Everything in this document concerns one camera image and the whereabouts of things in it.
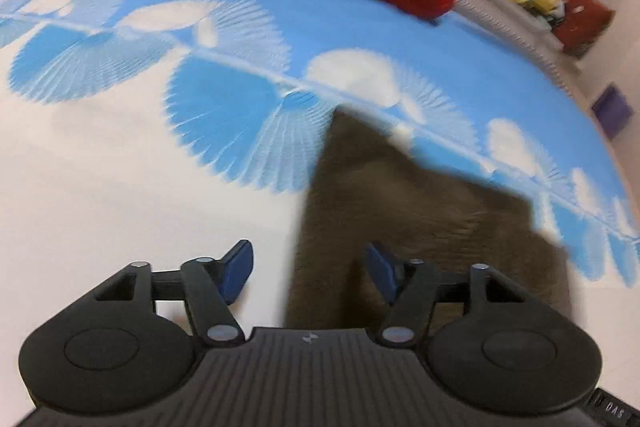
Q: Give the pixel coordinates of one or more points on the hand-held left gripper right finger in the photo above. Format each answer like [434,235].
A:
[382,269]

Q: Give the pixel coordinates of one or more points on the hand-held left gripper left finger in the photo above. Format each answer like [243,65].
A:
[237,269]

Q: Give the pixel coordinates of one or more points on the blue and white printed blanket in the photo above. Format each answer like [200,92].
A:
[125,182]

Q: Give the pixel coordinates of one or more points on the brown pants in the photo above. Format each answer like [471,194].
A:
[400,207]

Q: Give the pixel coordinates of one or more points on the purple box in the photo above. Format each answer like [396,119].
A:
[612,109]

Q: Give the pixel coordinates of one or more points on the red bag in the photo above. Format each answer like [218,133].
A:
[582,19]

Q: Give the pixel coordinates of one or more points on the white ribbed ledge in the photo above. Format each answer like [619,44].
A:
[510,29]

